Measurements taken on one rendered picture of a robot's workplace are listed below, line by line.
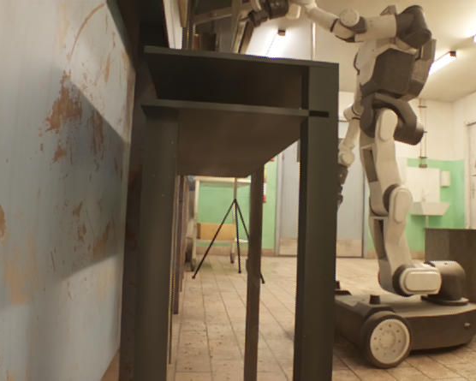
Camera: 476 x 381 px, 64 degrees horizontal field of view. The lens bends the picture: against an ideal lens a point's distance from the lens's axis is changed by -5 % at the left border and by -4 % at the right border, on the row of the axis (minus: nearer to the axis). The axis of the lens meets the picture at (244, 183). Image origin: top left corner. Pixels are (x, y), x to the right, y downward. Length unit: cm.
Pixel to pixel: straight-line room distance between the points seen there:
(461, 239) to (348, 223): 322
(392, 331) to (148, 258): 131
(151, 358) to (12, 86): 25
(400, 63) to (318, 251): 156
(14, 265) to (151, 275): 13
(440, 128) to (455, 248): 410
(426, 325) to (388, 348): 21
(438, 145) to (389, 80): 505
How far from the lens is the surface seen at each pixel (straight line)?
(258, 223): 95
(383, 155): 179
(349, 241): 609
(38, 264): 34
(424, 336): 175
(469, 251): 309
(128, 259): 67
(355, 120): 206
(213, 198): 562
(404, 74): 189
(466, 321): 192
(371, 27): 178
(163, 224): 37
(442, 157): 686
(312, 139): 38
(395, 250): 182
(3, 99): 27
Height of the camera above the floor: 53
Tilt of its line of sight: 5 degrees up
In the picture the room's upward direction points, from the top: 2 degrees clockwise
